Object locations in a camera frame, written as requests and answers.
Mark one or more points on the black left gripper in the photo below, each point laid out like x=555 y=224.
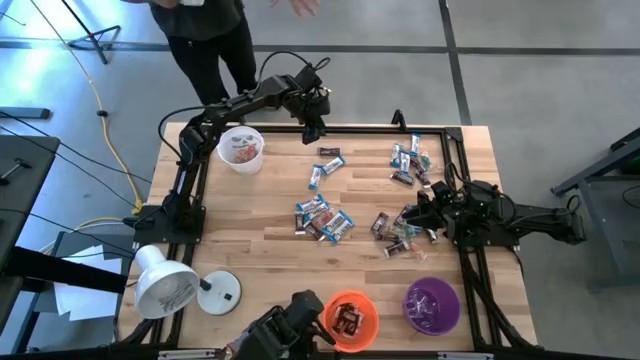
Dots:
x=310 y=97

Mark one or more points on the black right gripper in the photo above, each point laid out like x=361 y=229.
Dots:
x=446 y=217

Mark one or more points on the red candy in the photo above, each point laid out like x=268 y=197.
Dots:
x=324 y=218
x=252 y=149

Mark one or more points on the orange candy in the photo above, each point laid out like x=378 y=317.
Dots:
x=240 y=156

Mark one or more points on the dark brown Hershey bar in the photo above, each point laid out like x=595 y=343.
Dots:
x=328 y=151
x=397 y=249
x=402 y=177
x=315 y=231
x=431 y=235
x=400 y=214
x=300 y=223
x=354 y=320
x=423 y=179
x=342 y=314
x=380 y=223

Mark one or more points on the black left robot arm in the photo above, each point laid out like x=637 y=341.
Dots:
x=192 y=140

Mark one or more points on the black spare robot arm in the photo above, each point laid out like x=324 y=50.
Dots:
x=285 y=325

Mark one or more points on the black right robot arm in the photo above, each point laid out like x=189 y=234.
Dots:
x=540 y=222

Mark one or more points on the green wrapped candy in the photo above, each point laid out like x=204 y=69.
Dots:
x=400 y=232
x=425 y=160

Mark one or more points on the pink wrapped candy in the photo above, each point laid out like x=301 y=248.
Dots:
x=418 y=253

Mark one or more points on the white blue Hershey bar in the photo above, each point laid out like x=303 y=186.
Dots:
x=315 y=178
x=343 y=228
x=320 y=210
x=333 y=165
x=414 y=143
x=396 y=155
x=405 y=162
x=336 y=221
x=310 y=202
x=415 y=229

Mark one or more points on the white skull bucket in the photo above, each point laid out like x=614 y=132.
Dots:
x=227 y=145

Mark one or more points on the purple plastic bucket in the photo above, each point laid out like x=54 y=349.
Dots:
x=432 y=307

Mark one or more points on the person's hand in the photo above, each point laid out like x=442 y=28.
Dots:
x=300 y=6

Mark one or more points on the orange pumpkin bucket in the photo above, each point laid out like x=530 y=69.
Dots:
x=368 y=331

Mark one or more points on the person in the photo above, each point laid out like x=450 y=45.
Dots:
x=205 y=20

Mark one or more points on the grey metal table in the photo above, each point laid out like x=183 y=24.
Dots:
x=610 y=230

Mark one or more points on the white desk lamp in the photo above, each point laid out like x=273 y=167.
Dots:
x=162 y=282

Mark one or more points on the black tripod stand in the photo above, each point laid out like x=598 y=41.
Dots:
x=91 y=35

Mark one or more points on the dark grey board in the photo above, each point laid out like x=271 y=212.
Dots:
x=70 y=242

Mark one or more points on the white paper sheets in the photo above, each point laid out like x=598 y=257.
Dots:
x=85 y=302

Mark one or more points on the black table beam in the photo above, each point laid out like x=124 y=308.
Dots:
x=60 y=270

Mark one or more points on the black side table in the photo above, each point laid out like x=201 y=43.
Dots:
x=25 y=175

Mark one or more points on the black frame bracket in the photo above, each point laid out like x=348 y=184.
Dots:
x=398 y=120

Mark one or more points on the silver metal bracket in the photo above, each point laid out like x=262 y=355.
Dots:
x=465 y=356
x=185 y=354

